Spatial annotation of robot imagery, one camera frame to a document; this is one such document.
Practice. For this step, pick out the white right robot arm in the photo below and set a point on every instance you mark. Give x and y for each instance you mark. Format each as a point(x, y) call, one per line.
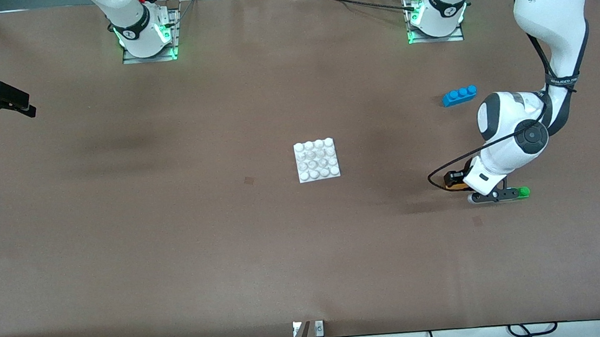
point(129, 20)

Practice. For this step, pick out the small metal edge bracket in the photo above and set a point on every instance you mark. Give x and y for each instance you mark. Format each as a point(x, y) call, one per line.
point(319, 328)

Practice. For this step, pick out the yellow two-stud block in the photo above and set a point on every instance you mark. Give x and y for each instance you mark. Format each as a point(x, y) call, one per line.
point(447, 181)

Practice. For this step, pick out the blue three-stud block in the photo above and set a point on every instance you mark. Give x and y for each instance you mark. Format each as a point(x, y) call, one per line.
point(459, 96)

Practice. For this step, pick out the white studded base plate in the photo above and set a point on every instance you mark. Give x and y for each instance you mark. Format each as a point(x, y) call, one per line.
point(318, 160)

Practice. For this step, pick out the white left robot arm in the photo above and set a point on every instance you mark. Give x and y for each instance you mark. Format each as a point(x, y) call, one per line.
point(552, 5)

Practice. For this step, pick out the green two-stud block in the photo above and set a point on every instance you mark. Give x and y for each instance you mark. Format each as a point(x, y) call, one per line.
point(523, 192)

